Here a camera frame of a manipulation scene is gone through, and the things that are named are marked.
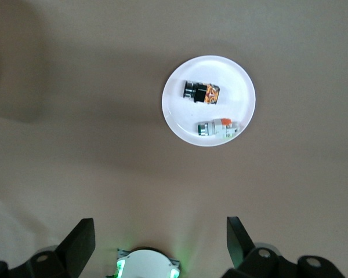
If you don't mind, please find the orange black push-button switch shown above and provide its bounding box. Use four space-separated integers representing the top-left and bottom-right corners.
182 79 222 106

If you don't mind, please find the white green push-button switch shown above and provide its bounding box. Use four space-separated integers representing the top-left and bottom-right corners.
195 118 241 140

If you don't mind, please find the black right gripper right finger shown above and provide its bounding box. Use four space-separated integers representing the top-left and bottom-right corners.
220 215 297 278

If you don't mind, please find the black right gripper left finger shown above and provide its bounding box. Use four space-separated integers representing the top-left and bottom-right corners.
8 217 96 278

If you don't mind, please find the pale pink round plate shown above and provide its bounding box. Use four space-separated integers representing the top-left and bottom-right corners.
161 54 257 147

